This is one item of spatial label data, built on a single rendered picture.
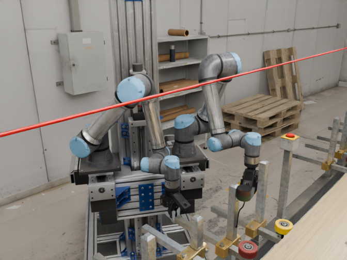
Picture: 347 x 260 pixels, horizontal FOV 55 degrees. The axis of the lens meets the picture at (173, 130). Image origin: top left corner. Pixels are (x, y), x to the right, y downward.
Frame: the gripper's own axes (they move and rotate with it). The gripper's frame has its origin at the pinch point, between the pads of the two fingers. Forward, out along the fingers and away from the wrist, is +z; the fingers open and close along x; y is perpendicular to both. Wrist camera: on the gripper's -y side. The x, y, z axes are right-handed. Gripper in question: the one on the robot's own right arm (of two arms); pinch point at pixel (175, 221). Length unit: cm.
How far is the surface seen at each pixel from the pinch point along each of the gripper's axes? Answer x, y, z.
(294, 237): -19, -54, -7
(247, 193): -2.3, -38.5, -31.0
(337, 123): -127, -32, -29
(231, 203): -2.3, -31.2, -23.1
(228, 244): 0.7, -33.0, -4.4
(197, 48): -240, 186, -54
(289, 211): -67, -31, 13
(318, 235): -28, -61, -7
